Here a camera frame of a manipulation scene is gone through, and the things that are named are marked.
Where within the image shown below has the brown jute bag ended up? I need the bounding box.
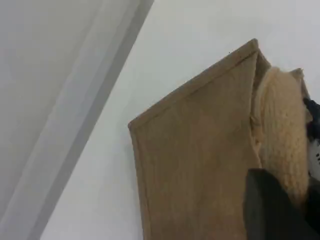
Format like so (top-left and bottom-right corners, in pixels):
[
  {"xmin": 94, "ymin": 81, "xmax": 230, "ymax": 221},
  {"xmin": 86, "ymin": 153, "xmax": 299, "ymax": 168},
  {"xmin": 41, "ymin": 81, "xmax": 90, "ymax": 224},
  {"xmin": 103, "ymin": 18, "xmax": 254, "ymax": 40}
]
[{"xmin": 127, "ymin": 37, "xmax": 313, "ymax": 240}]

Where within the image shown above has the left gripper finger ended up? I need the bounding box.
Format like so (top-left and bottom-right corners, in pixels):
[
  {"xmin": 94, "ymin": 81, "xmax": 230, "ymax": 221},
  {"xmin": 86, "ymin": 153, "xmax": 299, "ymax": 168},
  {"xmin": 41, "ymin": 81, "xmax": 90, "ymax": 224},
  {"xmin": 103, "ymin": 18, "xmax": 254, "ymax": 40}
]
[
  {"xmin": 245, "ymin": 167, "xmax": 320, "ymax": 240},
  {"xmin": 306, "ymin": 175, "xmax": 320, "ymax": 226}
]

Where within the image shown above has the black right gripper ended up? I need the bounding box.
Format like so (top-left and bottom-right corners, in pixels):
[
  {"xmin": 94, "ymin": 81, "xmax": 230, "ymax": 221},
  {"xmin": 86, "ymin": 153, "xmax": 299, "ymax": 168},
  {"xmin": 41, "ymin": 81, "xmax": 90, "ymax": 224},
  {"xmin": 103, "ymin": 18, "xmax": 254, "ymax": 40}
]
[{"xmin": 303, "ymin": 97, "xmax": 320, "ymax": 177}]

